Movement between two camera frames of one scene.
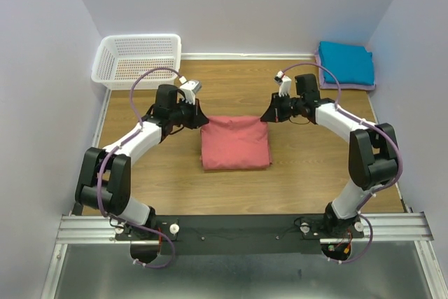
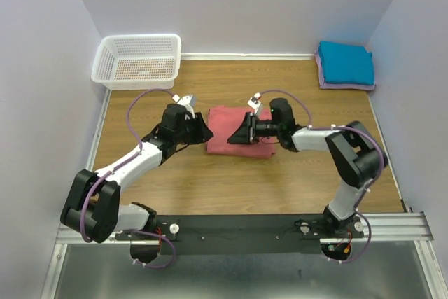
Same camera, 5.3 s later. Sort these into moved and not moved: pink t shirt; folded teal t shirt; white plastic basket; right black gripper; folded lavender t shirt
Moved: pink t shirt; right black gripper
Not moved: folded lavender t shirt; folded teal t shirt; white plastic basket
